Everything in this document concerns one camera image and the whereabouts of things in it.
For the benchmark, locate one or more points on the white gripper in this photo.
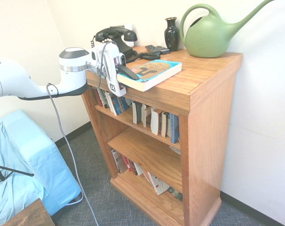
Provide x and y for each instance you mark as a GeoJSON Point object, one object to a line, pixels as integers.
{"type": "Point", "coordinates": [110, 70]}

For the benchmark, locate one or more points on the teal cover paperback book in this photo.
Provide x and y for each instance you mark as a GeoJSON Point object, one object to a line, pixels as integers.
{"type": "Point", "coordinates": [156, 70]}

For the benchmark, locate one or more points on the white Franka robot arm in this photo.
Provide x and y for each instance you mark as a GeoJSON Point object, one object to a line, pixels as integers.
{"type": "Point", "coordinates": [15, 77]}

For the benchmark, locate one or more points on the blue cover paperback book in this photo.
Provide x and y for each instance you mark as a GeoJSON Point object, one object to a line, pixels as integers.
{"type": "Point", "coordinates": [116, 103]}

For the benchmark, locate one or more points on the white paged paperback book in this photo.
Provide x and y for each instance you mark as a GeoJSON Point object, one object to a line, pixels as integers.
{"type": "Point", "coordinates": [111, 103]}

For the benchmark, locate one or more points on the dark spine paperback book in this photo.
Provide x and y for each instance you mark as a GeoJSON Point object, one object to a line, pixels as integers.
{"type": "Point", "coordinates": [105, 100]}

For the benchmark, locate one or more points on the green spine paperback book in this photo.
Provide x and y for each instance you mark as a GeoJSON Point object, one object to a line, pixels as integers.
{"type": "Point", "coordinates": [100, 97]}

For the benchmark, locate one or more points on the red spine paperback book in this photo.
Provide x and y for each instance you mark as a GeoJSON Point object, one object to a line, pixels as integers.
{"type": "Point", "coordinates": [96, 96]}

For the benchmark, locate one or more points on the black spine book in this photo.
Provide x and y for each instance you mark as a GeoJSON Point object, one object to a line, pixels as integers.
{"type": "Point", "coordinates": [138, 111]}

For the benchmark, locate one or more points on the black remote control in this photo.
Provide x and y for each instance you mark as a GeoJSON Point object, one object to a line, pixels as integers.
{"type": "Point", "coordinates": [164, 50]}
{"type": "Point", "coordinates": [150, 47]}

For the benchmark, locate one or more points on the white brown paperback book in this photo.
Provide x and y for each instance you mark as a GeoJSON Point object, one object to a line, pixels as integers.
{"type": "Point", "coordinates": [145, 115]}

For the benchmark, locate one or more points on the black rotary telephone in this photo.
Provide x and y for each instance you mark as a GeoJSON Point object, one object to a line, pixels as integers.
{"type": "Point", "coordinates": [118, 37]}

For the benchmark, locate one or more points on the white red paperback book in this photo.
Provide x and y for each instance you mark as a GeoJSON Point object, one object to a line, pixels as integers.
{"type": "Point", "coordinates": [155, 121]}

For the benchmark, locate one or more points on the white black paperback book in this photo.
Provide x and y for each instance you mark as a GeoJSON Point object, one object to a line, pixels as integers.
{"type": "Point", "coordinates": [164, 123]}

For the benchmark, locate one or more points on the black vase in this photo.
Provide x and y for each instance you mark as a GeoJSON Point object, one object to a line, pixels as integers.
{"type": "Point", "coordinates": [172, 35]}

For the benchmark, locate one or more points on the blue spine book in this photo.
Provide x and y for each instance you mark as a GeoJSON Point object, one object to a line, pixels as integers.
{"type": "Point", "coordinates": [174, 128]}

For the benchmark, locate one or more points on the red cover book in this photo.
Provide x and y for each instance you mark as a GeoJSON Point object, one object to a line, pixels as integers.
{"type": "Point", "coordinates": [127, 163]}

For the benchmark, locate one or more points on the orange red book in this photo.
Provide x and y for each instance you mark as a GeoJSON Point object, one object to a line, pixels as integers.
{"type": "Point", "coordinates": [131, 166]}

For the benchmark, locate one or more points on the dark brown book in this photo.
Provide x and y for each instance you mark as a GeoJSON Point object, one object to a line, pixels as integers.
{"type": "Point", "coordinates": [134, 169]}

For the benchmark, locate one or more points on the plain white book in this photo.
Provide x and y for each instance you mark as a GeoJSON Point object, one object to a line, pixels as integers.
{"type": "Point", "coordinates": [138, 170]}

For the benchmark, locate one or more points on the green plastic watering can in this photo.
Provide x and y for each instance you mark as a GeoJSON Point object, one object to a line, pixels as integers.
{"type": "Point", "coordinates": [208, 40]}

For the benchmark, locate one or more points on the grey white thin book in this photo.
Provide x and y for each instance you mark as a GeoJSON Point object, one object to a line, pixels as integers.
{"type": "Point", "coordinates": [145, 175]}

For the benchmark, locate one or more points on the thin orange book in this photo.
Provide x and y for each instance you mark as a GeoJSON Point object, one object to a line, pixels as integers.
{"type": "Point", "coordinates": [149, 178]}

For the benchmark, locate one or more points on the wooden bookshelf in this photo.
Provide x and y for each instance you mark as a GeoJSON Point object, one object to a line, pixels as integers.
{"type": "Point", "coordinates": [208, 141]}

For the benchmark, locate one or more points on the white book with red mark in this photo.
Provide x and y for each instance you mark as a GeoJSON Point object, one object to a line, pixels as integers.
{"type": "Point", "coordinates": [160, 184]}

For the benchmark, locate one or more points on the light blue covered couch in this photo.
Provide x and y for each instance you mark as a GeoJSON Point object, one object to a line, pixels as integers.
{"type": "Point", "coordinates": [26, 146]}

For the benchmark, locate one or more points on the dark green book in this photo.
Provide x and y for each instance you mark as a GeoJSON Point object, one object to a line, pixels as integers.
{"type": "Point", "coordinates": [175, 194]}

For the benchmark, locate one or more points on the dark wooden table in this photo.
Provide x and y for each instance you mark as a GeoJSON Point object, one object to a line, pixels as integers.
{"type": "Point", "coordinates": [31, 215]}

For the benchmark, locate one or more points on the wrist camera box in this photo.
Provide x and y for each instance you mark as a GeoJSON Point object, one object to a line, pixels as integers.
{"type": "Point", "coordinates": [122, 60]}

